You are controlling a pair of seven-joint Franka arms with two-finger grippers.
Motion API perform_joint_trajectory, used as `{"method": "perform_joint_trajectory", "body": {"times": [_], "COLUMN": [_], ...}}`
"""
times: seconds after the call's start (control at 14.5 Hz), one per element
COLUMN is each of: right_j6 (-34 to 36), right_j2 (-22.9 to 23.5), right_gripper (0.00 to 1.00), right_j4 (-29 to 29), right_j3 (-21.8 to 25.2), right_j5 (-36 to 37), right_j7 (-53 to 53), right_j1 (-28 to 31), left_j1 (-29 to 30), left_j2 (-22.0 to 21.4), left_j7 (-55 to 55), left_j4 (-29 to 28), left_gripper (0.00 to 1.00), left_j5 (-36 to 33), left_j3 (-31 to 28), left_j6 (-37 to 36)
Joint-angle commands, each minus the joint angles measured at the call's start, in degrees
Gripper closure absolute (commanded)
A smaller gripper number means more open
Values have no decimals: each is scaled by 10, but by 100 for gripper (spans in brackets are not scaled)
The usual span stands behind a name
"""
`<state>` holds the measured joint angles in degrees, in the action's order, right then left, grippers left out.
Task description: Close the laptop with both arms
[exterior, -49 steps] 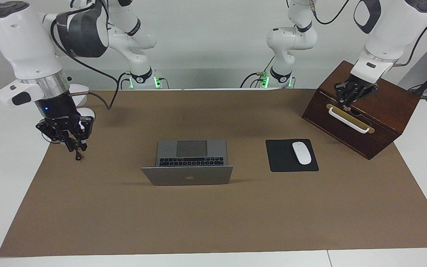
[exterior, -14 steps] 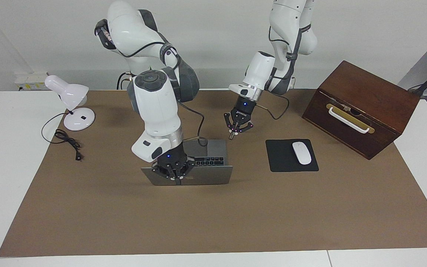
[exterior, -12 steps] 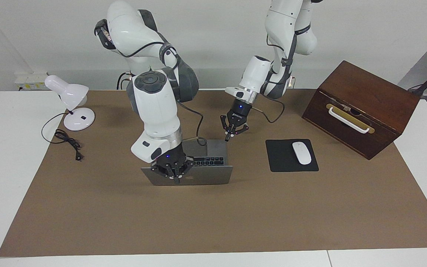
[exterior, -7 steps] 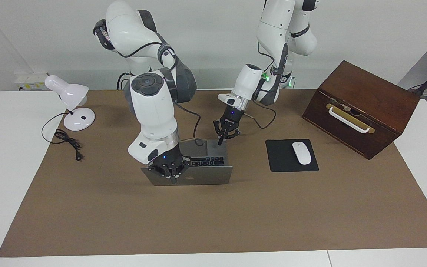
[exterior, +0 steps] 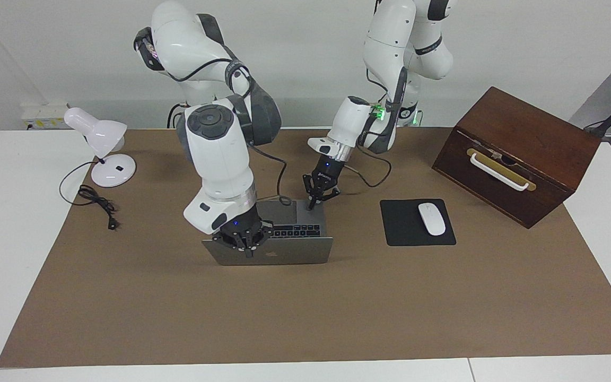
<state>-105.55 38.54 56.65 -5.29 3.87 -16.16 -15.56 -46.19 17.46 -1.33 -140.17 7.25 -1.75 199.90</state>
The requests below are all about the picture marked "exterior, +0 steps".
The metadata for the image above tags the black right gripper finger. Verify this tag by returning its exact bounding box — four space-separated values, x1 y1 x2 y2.
255 220 274 246
230 232 256 259

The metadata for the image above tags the silver laptop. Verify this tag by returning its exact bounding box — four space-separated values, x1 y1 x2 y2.
202 200 334 266

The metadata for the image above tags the black mouse pad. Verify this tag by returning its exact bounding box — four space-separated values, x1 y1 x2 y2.
380 199 457 247

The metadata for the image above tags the brown table mat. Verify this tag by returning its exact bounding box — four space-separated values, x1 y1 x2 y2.
0 127 611 368

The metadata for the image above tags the white computer mouse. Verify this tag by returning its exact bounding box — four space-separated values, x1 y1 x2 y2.
418 203 446 236

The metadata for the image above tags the white desk lamp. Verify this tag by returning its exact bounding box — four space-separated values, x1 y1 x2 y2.
64 107 137 188

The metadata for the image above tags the dark wooden box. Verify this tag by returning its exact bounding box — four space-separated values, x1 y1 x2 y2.
432 86 602 229

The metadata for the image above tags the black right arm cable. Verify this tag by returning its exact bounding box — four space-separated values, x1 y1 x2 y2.
146 53 291 206

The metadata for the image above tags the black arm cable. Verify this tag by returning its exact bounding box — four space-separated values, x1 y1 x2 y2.
146 53 291 206
344 66 409 188

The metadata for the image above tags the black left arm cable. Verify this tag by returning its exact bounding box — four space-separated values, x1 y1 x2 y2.
344 66 409 188

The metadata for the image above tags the black right base cable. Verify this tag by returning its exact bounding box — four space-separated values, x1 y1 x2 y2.
167 102 185 128

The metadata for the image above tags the black lamp power cable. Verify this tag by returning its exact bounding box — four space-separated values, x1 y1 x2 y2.
59 161 120 231

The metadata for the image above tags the white box handle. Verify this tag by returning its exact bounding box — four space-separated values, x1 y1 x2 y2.
467 149 537 192

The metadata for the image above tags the white wall power strip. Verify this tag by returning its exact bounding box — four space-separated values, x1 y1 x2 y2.
21 103 70 131

